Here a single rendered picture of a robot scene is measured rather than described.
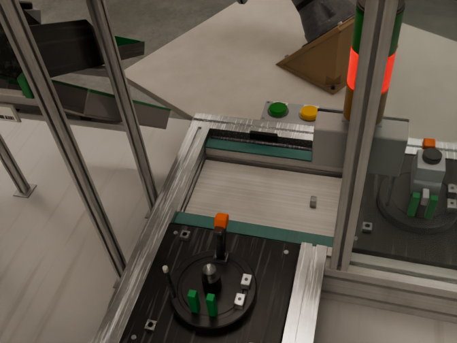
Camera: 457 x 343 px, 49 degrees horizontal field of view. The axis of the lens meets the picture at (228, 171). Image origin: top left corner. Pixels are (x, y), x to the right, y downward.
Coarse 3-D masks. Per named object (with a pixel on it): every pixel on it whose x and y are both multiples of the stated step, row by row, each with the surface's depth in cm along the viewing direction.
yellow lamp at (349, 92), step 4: (348, 88) 60; (348, 92) 60; (352, 92) 59; (348, 96) 61; (352, 96) 60; (348, 100) 61; (344, 104) 63; (348, 104) 61; (344, 108) 63; (348, 108) 62; (344, 112) 63; (348, 112) 62; (344, 116) 63; (348, 116) 62; (348, 120) 63
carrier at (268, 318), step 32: (160, 256) 86; (192, 256) 83; (224, 256) 82; (256, 256) 85; (288, 256) 84; (160, 288) 82; (192, 288) 79; (224, 288) 79; (256, 288) 78; (288, 288) 80; (160, 320) 78; (192, 320) 75; (224, 320) 75; (256, 320) 77
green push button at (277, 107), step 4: (272, 104) 111; (276, 104) 111; (280, 104) 111; (284, 104) 111; (272, 108) 110; (276, 108) 110; (280, 108) 110; (284, 108) 110; (272, 112) 109; (276, 112) 109; (280, 112) 109; (284, 112) 109
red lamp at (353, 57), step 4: (352, 52) 56; (352, 56) 57; (356, 56) 56; (352, 60) 57; (356, 60) 56; (352, 64) 57; (356, 64) 56; (348, 68) 59; (352, 68) 58; (356, 68) 57; (348, 72) 59; (352, 72) 58; (348, 76) 59; (352, 76) 58; (348, 80) 59; (352, 80) 58; (348, 84) 60; (352, 84) 59; (352, 88) 59
